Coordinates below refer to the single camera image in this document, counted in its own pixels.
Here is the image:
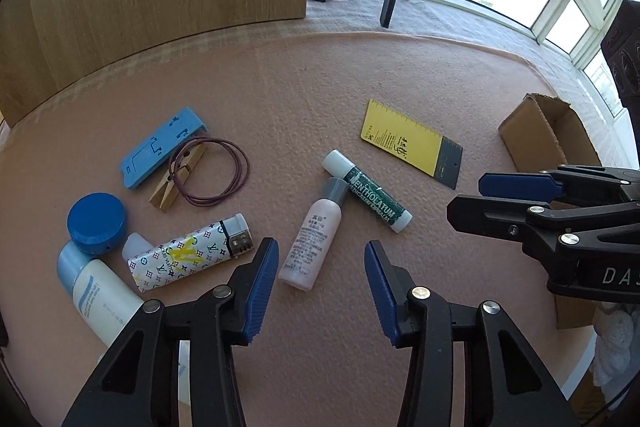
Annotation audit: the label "yellow shuttlecock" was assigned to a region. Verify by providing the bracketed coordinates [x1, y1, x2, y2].
[121, 232, 152, 282]

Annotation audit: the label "wooden clothespin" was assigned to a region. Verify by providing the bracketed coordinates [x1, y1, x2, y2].
[148, 142, 208, 211]

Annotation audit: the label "brown elastic band loops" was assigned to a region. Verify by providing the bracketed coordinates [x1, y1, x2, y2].
[169, 137, 251, 208]

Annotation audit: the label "yellow and grey packet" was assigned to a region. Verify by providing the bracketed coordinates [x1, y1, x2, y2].
[360, 99, 464, 190]

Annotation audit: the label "patterned white lighter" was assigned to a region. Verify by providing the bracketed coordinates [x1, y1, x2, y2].
[126, 213, 256, 294]

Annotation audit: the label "pink bottle with grey cap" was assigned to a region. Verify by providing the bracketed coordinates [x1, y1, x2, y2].
[277, 177, 348, 292]

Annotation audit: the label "blue plastic holder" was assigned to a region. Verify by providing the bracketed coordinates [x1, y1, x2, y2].
[119, 107, 208, 190]

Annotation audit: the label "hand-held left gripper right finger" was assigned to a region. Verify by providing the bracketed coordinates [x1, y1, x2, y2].
[363, 239, 571, 427]

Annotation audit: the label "green lip balm tube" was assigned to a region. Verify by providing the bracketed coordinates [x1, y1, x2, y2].
[321, 150, 414, 234]

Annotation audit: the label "white cloth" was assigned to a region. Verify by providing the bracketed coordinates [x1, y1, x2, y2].
[592, 307, 636, 388]

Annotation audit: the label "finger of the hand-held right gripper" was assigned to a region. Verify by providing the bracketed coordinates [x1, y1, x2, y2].
[478, 164, 640, 204]
[446, 194, 640, 280]

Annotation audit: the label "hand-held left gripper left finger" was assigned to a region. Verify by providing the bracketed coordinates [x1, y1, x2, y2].
[61, 237, 280, 427]

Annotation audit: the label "cardboard box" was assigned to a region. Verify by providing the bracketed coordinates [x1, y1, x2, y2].
[497, 93, 608, 330]

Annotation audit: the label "white bottle with blue cap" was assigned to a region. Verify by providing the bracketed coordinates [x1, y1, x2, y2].
[56, 241, 192, 405]

